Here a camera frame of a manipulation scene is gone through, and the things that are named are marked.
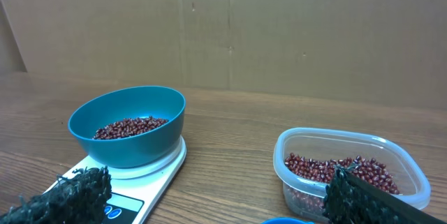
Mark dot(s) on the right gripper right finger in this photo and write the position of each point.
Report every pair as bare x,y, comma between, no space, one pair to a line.
349,199

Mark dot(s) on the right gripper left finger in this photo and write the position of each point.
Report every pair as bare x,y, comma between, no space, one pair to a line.
81,199

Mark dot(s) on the red adzuki beans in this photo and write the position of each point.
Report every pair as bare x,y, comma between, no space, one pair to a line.
129,128

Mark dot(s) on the blue plastic measuring scoop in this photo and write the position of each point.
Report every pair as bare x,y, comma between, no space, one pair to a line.
284,220

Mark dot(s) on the white digital kitchen scale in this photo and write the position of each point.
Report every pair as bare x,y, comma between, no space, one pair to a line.
135,191

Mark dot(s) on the teal metal bowl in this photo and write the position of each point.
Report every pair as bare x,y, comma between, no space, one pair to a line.
130,103

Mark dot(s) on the clear plastic food container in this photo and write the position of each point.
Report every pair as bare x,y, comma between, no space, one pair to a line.
304,197

